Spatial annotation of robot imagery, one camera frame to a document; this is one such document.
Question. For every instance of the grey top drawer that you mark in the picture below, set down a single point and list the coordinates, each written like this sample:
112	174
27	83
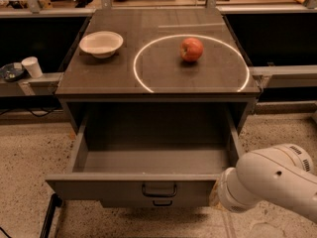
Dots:
121	146

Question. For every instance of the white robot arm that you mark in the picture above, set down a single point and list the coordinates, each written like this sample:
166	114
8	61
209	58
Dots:
282	175

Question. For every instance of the red apple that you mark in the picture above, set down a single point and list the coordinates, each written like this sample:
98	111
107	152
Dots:
191	49

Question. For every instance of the white paper bowl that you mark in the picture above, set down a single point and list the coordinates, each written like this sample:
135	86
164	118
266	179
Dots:
101	44

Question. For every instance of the white paper cup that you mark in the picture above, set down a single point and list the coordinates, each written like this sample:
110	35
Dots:
31	64

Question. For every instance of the dark small dish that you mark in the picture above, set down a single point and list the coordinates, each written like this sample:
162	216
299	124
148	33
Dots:
12	71

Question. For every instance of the lower drawer black handle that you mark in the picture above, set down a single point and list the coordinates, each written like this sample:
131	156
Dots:
162	203

